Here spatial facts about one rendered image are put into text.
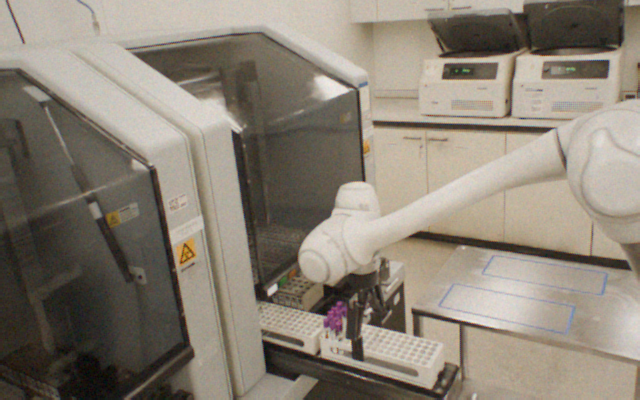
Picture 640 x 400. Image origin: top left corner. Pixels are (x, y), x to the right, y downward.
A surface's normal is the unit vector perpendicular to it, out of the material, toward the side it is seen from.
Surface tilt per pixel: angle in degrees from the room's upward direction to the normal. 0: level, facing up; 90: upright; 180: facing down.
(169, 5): 90
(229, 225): 90
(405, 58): 90
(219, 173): 90
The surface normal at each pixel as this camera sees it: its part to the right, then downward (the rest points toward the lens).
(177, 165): 0.87, 0.09
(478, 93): -0.52, 0.32
